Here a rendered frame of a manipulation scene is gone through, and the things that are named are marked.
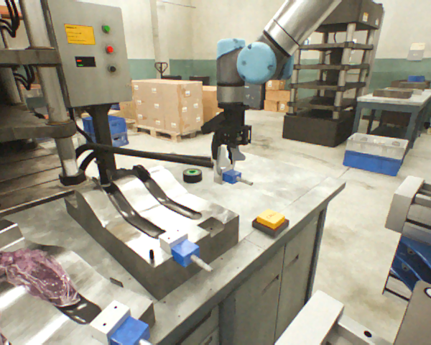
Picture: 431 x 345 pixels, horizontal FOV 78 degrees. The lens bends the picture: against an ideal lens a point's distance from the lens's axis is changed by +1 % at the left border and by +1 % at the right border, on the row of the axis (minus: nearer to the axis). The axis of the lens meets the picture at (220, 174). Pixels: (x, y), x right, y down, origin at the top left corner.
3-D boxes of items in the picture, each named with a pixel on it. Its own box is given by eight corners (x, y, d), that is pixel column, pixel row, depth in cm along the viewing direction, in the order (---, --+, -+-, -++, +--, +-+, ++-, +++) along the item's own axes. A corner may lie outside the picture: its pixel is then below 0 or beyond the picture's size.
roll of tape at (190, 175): (180, 182, 107) (179, 175, 106) (186, 175, 114) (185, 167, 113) (199, 184, 106) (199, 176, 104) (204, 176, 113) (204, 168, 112)
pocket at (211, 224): (225, 236, 66) (225, 223, 64) (210, 246, 62) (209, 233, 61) (211, 228, 68) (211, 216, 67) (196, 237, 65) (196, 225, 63)
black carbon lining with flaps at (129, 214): (206, 221, 69) (205, 189, 65) (154, 251, 58) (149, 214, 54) (135, 182, 90) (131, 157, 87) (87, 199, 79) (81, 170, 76)
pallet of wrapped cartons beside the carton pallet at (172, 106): (208, 133, 498) (206, 80, 461) (177, 143, 439) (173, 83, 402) (163, 124, 565) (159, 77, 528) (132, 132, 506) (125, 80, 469)
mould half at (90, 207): (238, 242, 72) (240, 198, 66) (158, 301, 54) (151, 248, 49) (138, 187, 103) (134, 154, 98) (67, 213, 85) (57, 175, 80)
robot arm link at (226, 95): (210, 85, 70) (230, 84, 76) (210, 103, 72) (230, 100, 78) (232, 87, 66) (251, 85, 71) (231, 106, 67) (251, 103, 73)
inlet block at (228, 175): (256, 189, 78) (257, 172, 76) (246, 195, 75) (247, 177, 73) (223, 177, 86) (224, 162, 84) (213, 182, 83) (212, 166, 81)
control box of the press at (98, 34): (157, 270, 171) (126, 6, 114) (113, 299, 151) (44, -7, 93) (139, 255, 185) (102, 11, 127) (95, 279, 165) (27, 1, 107)
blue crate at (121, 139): (130, 144, 432) (128, 130, 423) (107, 151, 400) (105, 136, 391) (108, 139, 464) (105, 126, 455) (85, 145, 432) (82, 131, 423)
